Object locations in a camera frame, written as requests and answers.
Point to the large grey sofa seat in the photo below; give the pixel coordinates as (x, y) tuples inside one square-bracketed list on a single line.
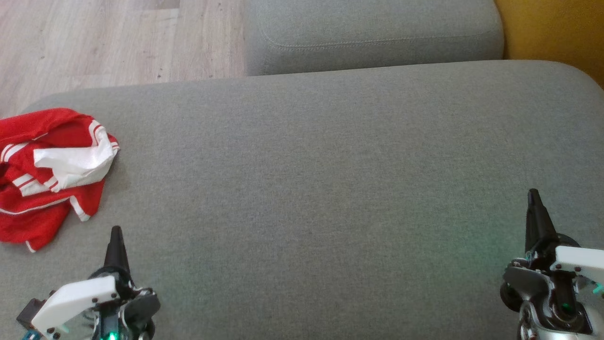
[(306, 189)]

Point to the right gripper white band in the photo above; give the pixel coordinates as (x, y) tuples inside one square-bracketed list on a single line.
[(578, 262)]

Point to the large yellow sofa cushion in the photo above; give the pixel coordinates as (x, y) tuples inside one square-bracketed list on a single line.
[(557, 33)]

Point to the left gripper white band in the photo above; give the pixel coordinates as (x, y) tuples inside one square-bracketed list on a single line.
[(75, 300)]

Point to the red basketball jersey white trim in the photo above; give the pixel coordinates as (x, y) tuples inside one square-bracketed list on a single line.
[(61, 127)]

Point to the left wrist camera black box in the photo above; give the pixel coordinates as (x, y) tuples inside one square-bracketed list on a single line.
[(30, 314)]

